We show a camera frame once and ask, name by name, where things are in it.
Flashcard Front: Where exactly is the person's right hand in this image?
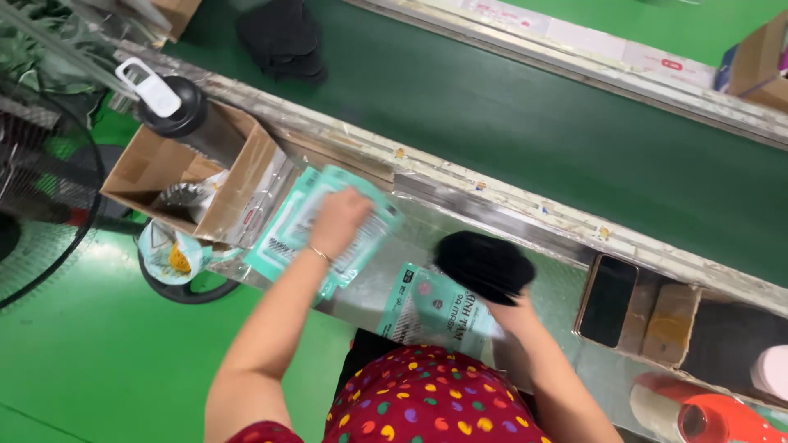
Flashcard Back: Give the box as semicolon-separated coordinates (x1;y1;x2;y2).
486;288;543;340

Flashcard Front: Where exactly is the person's left hand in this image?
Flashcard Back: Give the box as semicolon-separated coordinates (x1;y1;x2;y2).
307;187;374;262

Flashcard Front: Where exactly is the stack of teal mask packets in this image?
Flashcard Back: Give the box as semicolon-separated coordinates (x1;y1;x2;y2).
243;164;405;302

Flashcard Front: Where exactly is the stack of black face masks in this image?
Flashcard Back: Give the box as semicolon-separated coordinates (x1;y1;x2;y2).
433;230;537;307

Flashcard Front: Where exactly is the teal mask packet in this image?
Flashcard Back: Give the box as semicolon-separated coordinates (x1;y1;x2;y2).
376;263;507;359

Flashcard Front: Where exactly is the black smartphone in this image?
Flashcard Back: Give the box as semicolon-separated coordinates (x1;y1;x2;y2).
577;254;640;349

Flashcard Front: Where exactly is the red dotted shirt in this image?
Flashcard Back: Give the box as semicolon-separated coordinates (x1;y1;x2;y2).
225;345;553;443

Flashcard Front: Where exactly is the open cardboard box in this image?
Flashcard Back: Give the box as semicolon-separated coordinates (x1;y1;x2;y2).
100;98;290;245

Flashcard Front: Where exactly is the crumpled foil bag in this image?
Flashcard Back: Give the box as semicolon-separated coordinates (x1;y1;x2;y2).
151;170;230;225

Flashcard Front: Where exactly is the printed plastic bag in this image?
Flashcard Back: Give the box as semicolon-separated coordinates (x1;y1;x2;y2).
137;219;242;287

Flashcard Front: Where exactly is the black bottle with white lid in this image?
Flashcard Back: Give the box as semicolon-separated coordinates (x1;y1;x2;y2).
115;57;247;170

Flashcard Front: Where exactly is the green conveyor belt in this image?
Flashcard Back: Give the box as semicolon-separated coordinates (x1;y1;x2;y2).
163;0;788;289

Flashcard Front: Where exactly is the pile of black face masks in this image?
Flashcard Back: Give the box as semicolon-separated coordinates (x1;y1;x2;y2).
235;0;328;86

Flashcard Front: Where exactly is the red tape dispenser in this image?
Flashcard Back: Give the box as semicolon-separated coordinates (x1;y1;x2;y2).
629;372;788;443

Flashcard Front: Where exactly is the cardboard box corner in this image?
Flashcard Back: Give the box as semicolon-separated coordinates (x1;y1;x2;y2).
151;0;203;44

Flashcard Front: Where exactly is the white tape roll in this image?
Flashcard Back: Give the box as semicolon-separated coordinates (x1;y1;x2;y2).
750;345;788;402

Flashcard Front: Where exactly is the black standing fan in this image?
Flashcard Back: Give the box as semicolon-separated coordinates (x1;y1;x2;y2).
0;92;107;310

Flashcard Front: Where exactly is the heap of clear plastic bags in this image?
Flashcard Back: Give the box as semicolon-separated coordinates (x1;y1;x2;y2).
0;0;173;124

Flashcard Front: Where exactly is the cardboard box with goods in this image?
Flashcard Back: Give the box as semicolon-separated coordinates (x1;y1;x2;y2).
714;9;788;113

